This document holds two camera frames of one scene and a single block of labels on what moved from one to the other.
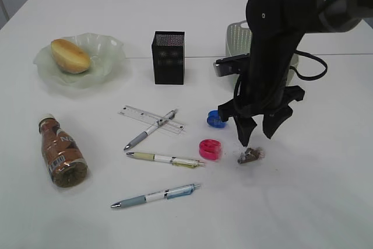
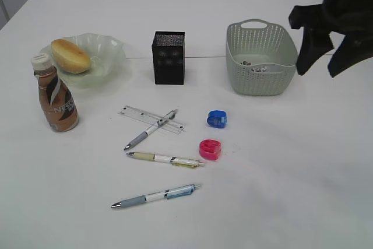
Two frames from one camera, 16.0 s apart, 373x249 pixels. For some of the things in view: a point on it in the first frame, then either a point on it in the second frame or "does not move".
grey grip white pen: (166, 118) does not move
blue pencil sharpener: (214, 119) does not move
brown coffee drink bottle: (66, 163) → (59, 105)
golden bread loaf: (69, 56) does not move
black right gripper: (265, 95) → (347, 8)
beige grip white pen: (175, 161) does not move
